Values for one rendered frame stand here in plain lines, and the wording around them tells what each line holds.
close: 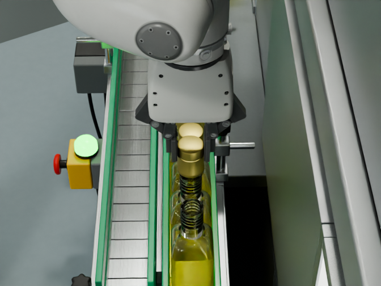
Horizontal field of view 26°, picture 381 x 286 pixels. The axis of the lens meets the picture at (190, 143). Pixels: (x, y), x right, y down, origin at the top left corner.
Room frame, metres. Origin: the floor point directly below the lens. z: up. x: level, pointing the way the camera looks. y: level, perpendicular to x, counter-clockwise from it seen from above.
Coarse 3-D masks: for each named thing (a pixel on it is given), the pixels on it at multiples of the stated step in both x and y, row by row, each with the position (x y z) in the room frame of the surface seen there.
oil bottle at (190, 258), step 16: (176, 224) 0.69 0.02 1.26; (208, 224) 0.70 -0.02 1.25; (176, 240) 0.67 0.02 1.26; (192, 240) 0.66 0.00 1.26; (208, 240) 0.67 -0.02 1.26; (176, 256) 0.65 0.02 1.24; (192, 256) 0.65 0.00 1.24; (208, 256) 0.65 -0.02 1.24; (176, 272) 0.65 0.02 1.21; (192, 272) 0.65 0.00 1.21; (208, 272) 0.65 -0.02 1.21
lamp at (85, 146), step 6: (78, 138) 1.09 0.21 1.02; (84, 138) 1.09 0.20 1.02; (90, 138) 1.09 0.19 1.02; (78, 144) 1.08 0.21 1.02; (84, 144) 1.08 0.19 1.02; (90, 144) 1.08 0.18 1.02; (96, 144) 1.08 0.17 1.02; (78, 150) 1.07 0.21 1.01; (84, 150) 1.07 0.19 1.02; (90, 150) 1.07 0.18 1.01; (96, 150) 1.08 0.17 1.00; (78, 156) 1.07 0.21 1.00; (84, 156) 1.07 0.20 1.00; (90, 156) 1.07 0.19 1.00
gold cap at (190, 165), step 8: (184, 136) 0.75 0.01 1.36; (192, 136) 0.75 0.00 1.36; (184, 144) 0.73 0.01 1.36; (192, 144) 0.73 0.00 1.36; (200, 144) 0.73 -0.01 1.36; (184, 152) 0.72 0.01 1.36; (192, 152) 0.72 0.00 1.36; (200, 152) 0.72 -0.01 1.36; (184, 160) 0.72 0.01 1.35; (192, 160) 0.72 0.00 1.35; (200, 160) 0.72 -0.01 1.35; (184, 168) 0.72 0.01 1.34; (192, 168) 0.72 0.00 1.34; (200, 168) 0.72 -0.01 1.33; (184, 176) 0.72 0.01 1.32; (192, 176) 0.72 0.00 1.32
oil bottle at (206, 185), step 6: (174, 162) 0.81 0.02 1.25; (204, 162) 0.80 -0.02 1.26; (174, 168) 0.80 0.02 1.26; (204, 168) 0.79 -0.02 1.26; (174, 174) 0.78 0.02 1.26; (204, 174) 0.78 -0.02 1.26; (174, 180) 0.78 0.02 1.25; (204, 180) 0.77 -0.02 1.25; (210, 180) 0.78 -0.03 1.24; (174, 186) 0.77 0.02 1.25; (204, 186) 0.77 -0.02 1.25; (210, 186) 0.77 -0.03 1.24; (210, 192) 0.77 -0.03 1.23
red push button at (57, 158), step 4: (56, 156) 1.09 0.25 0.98; (60, 156) 1.10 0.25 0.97; (56, 160) 1.08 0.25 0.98; (60, 160) 1.09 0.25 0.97; (64, 160) 1.09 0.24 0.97; (56, 164) 1.07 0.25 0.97; (60, 164) 1.08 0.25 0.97; (64, 164) 1.08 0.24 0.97; (56, 168) 1.07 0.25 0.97; (60, 168) 1.08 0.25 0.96; (64, 168) 1.08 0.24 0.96; (56, 172) 1.07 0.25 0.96; (60, 172) 1.08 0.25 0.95
